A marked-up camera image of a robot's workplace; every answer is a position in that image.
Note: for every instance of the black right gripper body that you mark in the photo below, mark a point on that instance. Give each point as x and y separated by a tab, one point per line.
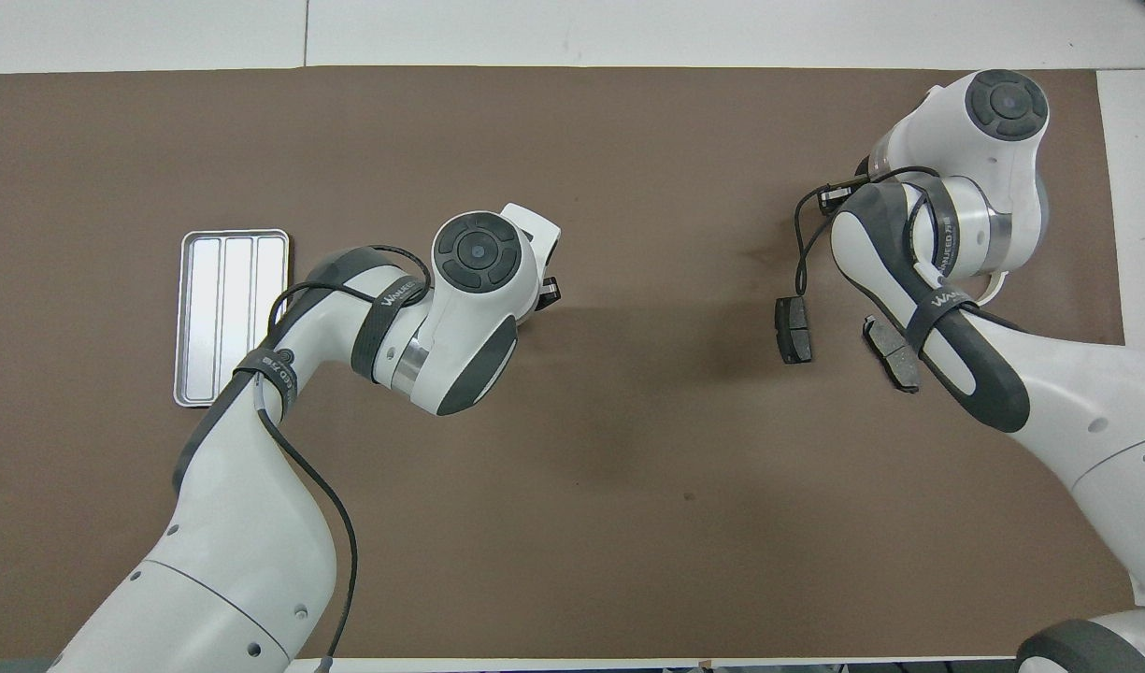
843	196

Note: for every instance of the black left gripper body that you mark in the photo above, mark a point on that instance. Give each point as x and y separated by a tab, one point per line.
549	292

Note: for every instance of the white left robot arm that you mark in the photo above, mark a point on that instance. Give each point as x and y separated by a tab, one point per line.
254	523

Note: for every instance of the brown table mat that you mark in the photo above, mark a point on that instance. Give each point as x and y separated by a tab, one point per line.
572	140

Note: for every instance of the white curved plastic bracket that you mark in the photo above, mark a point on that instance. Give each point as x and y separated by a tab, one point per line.
994	288

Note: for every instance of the rectangular dark brake pad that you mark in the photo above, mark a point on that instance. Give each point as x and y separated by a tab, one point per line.
794	329

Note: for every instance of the angled dark brake pad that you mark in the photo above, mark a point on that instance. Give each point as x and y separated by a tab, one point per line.
885	346

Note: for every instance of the silver metal tray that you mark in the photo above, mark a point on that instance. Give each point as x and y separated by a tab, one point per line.
207	308

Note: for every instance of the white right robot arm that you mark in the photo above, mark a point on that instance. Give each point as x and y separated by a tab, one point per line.
1002	215

